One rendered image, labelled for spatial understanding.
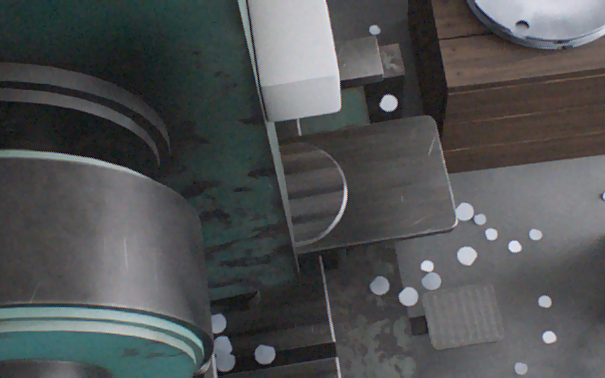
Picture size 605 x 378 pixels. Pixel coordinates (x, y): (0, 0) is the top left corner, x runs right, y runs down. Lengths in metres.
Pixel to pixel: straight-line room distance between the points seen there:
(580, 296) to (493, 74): 0.48
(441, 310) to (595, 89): 0.46
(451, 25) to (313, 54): 1.19
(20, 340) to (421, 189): 0.72
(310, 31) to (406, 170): 0.59
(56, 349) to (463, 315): 1.30
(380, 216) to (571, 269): 0.88
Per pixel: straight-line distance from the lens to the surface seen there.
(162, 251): 0.40
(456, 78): 1.62
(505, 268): 1.86
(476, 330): 1.65
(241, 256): 0.66
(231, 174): 0.53
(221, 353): 1.08
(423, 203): 1.05
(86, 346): 0.40
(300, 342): 1.08
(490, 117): 1.73
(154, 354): 0.42
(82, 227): 0.38
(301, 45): 0.49
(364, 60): 1.29
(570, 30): 1.65
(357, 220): 1.04
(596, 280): 1.88
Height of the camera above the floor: 1.75
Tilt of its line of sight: 66 degrees down
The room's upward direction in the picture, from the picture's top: 10 degrees counter-clockwise
